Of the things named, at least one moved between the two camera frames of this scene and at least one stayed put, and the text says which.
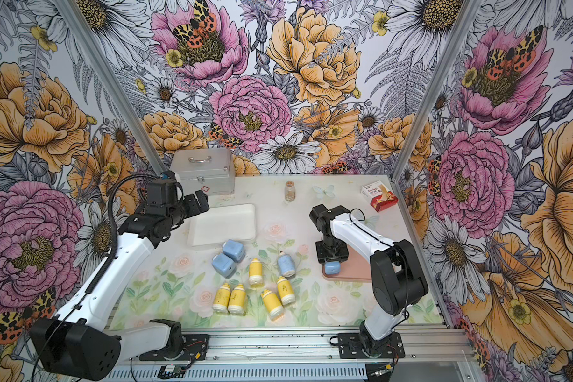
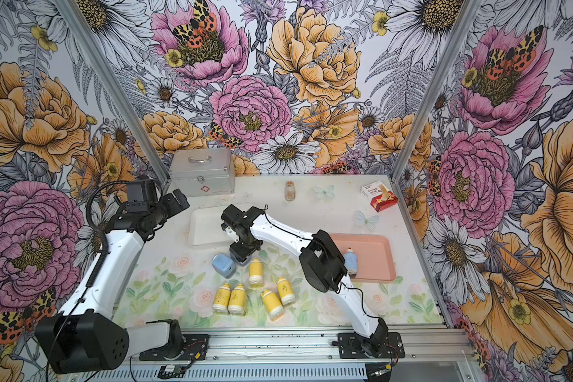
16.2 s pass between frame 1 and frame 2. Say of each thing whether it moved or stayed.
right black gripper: moved
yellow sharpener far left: stayed
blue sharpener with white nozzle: moved
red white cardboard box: stayed
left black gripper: moved
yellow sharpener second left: stayed
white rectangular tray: stayed
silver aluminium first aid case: stayed
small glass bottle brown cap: stayed
